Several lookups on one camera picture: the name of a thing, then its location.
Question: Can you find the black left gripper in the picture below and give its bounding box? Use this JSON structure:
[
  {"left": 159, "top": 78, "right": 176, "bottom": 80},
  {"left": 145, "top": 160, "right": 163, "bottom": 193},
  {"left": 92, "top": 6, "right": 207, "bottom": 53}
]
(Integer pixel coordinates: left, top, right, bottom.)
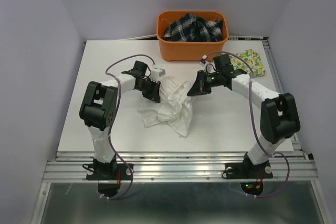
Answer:
[{"left": 136, "top": 78, "right": 161, "bottom": 103}]

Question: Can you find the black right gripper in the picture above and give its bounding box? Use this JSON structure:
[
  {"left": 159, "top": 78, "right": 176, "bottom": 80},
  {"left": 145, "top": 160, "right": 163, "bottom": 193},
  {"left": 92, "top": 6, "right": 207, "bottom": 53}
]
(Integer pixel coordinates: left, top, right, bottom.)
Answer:
[{"left": 186, "top": 70, "right": 222, "bottom": 97}]

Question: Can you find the white skirt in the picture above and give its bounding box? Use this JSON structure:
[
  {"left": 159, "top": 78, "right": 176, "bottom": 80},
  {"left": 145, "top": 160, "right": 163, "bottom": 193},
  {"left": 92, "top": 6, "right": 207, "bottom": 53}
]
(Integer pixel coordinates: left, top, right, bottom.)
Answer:
[{"left": 139, "top": 76, "right": 194, "bottom": 137}]

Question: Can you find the lemon print skirt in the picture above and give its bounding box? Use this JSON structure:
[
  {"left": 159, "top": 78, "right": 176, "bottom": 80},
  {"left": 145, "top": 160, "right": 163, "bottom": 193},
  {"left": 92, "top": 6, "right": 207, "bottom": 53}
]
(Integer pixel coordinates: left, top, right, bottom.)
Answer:
[{"left": 229, "top": 49, "right": 266, "bottom": 77}]

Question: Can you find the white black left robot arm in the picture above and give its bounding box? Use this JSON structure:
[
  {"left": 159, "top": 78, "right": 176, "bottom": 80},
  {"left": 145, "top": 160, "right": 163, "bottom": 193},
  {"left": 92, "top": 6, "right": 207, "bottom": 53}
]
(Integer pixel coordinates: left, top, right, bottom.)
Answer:
[{"left": 79, "top": 61, "right": 165, "bottom": 180}]

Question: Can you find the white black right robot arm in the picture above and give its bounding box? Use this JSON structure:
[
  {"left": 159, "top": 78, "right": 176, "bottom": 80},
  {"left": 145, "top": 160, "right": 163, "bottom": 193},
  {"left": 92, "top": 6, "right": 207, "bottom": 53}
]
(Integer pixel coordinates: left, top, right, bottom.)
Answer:
[{"left": 187, "top": 51, "right": 301, "bottom": 179}]

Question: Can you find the orange plastic basket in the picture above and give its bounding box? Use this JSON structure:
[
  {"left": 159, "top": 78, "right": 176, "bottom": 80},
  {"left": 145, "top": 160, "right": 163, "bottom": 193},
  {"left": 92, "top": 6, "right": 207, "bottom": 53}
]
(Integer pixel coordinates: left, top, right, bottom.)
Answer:
[{"left": 156, "top": 10, "right": 229, "bottom": 61}]

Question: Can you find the dark plaid skirt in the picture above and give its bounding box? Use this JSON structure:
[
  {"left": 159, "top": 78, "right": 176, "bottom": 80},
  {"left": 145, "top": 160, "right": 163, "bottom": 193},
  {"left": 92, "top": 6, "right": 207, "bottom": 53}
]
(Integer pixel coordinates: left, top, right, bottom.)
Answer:
[{"left": 162, "top": 13, "right": 224, "bottom": 42}]

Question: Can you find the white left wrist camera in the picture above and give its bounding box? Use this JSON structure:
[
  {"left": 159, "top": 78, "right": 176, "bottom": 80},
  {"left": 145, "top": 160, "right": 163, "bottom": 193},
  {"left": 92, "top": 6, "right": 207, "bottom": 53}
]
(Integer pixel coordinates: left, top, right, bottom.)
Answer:
[{"left": 149, "top": 65, "right": 166, "bottom": 82}]

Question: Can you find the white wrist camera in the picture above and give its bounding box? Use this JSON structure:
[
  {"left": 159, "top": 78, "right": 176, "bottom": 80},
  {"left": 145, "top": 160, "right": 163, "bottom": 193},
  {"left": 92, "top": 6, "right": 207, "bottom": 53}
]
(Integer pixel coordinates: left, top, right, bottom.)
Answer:
[
  {"left": 200, "top": 55, "right": 210, "bottom": 71},
  {"left": 149, "top": 65, "right": 166, "bottom": 82}
]

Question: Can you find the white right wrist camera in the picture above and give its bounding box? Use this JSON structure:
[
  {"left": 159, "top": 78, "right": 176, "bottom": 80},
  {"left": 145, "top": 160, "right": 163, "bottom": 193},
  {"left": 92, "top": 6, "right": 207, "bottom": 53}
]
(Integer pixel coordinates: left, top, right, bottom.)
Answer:
[{"left": 200, "top": 55, "right": 210, "bottom": 71}]

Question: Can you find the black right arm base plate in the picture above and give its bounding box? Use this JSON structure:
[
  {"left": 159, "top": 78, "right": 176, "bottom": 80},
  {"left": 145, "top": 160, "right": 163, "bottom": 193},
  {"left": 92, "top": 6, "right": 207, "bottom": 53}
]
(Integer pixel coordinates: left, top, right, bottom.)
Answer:
[{"left": 222, "top": 161, "right": 273, "bottom": 179}]

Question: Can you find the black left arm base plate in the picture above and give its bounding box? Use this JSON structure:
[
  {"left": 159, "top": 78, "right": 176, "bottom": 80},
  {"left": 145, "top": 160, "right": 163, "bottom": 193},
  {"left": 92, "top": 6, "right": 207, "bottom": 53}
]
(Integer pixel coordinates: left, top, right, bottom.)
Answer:
[{"left": 82, "top": 163, "right": 133, "bottom": 182}]

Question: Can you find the aluminium front rail frame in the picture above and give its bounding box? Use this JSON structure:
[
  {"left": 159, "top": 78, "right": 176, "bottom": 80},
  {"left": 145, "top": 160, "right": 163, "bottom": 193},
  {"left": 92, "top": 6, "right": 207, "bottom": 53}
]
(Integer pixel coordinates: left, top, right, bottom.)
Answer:
[{"left": 42, "top": 151, "right": 318, "bottom": 183}]

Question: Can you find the aluminium right side rail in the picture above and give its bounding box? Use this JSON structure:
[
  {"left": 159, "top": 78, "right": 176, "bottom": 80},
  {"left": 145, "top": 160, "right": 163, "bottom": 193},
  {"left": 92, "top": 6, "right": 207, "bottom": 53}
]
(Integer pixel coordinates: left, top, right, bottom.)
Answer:
[{"left": 259, "top": 38, "right": 301, "bottom": 145}]

